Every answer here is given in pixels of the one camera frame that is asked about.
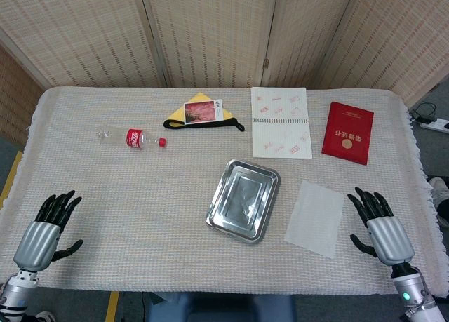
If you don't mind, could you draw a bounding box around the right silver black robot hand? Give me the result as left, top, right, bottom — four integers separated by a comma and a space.
347, 187, 415, 267

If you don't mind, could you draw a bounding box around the clear red-label cola bottle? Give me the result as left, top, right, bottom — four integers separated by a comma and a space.
96, 125, 168, 150

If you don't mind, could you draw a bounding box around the white woven tablecloth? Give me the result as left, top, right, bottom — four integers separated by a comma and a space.
0, 86, 443, 297

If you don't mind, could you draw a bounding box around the red photo postcard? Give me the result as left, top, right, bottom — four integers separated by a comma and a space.
183, 98, 225, 125

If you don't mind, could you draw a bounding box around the rectangular metal tray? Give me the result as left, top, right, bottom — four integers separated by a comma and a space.
206, 159, 281, 245

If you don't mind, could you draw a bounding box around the woven folding screen panel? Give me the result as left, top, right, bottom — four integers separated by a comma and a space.
0, 44, 45, 147
264, 0, 354, 90
321, 0, 449, 108
0, 0, 168, 90
139, 0, 280, 89

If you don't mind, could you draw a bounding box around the black white shoe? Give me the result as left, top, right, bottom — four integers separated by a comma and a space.
428, 176, 449, 228

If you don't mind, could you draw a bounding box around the white power strip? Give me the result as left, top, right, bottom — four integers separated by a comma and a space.
420, 117, 449, 133

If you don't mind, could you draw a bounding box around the yellow cloth with black trim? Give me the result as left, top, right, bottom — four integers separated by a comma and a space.
163, 92, 246, 133

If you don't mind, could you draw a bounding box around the red certificate booklet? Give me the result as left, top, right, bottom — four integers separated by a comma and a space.
321, 101, 375, 166

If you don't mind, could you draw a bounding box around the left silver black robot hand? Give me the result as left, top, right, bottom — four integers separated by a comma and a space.
13, 190, 84, 272

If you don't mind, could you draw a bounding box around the black adapter with cable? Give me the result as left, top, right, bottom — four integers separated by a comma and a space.
409, 101, 438, 125

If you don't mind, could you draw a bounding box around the open spiral notebook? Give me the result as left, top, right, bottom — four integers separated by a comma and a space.
250, 86, 313, 159

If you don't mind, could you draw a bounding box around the white paper towel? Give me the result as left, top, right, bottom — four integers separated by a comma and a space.
283, 180, 345, 259

